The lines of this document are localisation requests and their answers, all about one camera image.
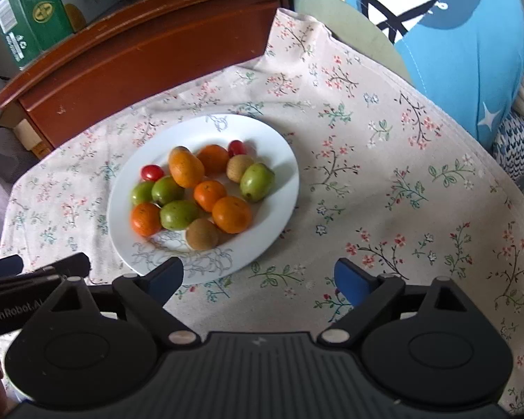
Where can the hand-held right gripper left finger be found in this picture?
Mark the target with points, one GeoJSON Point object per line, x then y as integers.
{"type": "Point", "coordinates": [166, 277]}

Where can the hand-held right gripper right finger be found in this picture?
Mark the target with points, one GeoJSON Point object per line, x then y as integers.
{"type": "Point", "coordinates": [353, 279]}

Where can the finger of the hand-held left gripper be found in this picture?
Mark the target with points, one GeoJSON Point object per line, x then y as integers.
{"type": "Point", "coordinates": [2, 267]}
{"type": "Point", "coordinates": [8, 310]}

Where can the brown kiwi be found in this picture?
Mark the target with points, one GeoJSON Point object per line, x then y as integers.
{"type": "Point", "coordinates": [202, 234]}
{"type": "Point", "coordinates": [239, 168]}

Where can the orange mandarin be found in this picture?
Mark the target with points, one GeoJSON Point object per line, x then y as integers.
{"type": "Point", "coordinates": [185, 168]}
{"type": "Point", "coordinates": [212, 158]}
{"type": "Point", "coordinates": [209, 195]}
{"type": "Point", "coordinates": [231, 214]}
{"type": "Point", "coordinates": [146, 219]}

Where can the small green jujube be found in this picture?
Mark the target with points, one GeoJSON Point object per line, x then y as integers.
{"type": "Point", "coordinates": [142, 193]}

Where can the red cherry tomato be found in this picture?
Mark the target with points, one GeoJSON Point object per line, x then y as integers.
{"type": "Point", "coordinates": [152, 172]}
{"type": "Point", "coordinates": [237, 148]}

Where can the white plate with rose print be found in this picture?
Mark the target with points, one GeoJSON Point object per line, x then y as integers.
{"type": "Point", "coordinates": [270, 209]}

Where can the floral tablecloth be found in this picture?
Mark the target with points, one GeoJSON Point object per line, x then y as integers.
{"type": "Point", "coordinates": [375, 209]}

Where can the brown cardboard box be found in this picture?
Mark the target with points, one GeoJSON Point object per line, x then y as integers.
{"type": "Point", "coordinates": [28, 135]}

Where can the blue white knitted blanket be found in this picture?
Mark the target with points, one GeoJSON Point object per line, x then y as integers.
{"type": "Point", "coordinates": [519, 148]}

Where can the brown wooden cabinet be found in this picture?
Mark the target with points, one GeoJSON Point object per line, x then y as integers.
{"type": "Point", "coordinates": [135, 52]}

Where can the blue printed cushion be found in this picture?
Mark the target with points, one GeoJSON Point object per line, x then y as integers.
{"type": "Point", "coordinates": [463, 74]}

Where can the green cardboard box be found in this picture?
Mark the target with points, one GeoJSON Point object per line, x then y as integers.
{"type": "Point", "coordinates": [43, 4]}

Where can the olive green cushion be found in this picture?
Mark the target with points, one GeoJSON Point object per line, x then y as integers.
{"type": "Point", "coordinates": [332, 13]}

